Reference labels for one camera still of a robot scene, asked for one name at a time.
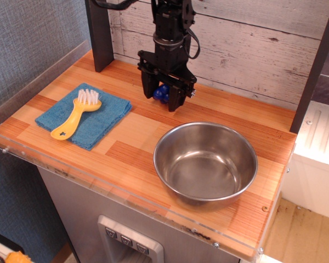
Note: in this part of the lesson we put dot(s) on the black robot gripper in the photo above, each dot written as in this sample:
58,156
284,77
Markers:
168,64

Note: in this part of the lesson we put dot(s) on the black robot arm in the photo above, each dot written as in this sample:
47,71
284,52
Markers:
173,20

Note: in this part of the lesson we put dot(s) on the blue toy grape bunch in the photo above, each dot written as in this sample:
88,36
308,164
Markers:
162,94

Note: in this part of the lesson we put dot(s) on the dark right upright post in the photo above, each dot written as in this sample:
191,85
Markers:
308,91

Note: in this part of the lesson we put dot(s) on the blue folded cloth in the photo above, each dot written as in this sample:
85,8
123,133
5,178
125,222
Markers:
93,125

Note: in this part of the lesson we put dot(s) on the yellow scrub brush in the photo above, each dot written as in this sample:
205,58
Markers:
86,101

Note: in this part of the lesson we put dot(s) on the clear acrylic edge guard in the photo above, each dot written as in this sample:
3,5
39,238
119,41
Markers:
123,170

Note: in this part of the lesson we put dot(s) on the stainless steel bowl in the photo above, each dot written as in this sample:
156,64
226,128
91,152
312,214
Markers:
205,165

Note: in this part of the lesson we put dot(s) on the silver toy dispenser panel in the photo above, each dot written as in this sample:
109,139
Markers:
123,244

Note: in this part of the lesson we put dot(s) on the yellow object bottom left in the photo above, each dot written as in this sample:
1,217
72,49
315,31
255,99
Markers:
17,257

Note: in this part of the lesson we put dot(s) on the grey toy cabinet front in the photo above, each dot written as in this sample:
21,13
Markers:
79,208

